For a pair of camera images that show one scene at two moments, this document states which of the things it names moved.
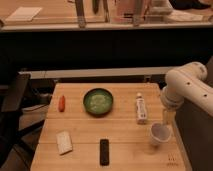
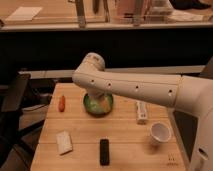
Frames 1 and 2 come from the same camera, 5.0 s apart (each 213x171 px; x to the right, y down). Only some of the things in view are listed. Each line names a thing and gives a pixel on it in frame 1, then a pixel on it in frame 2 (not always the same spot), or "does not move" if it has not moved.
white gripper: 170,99 -> 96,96
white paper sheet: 24,14 does not move
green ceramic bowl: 98,102 does not move
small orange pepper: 61,104 does not move
